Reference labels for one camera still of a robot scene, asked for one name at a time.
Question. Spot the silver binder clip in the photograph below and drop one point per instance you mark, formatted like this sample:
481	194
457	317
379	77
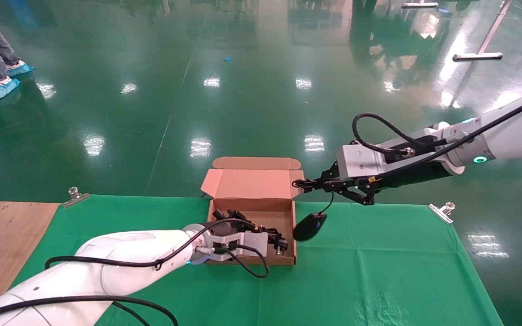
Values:
76	199
440	213

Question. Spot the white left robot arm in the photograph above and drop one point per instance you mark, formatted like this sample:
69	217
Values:
107	267

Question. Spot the blue shoe cover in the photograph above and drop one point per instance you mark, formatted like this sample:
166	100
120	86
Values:
20	69
0	90

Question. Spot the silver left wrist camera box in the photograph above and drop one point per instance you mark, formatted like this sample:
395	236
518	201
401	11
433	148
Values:
254	240

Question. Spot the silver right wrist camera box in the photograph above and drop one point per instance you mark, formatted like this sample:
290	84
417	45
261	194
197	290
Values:
360	160

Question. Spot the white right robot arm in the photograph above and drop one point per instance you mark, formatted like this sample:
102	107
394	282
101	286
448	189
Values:
519	131

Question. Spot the green table cloth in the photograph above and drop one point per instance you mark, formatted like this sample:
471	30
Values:
379	271

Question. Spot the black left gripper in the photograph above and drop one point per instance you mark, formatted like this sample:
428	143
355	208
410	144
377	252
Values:
275	241

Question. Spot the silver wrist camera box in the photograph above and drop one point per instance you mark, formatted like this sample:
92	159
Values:
360	160
254	240

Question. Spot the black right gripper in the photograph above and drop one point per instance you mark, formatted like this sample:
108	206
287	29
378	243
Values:
415	174

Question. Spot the open brown cardboard box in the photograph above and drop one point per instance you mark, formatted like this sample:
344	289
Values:
252	183

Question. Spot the white metal table leg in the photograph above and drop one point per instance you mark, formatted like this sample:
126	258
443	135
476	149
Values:
419	5
478	56

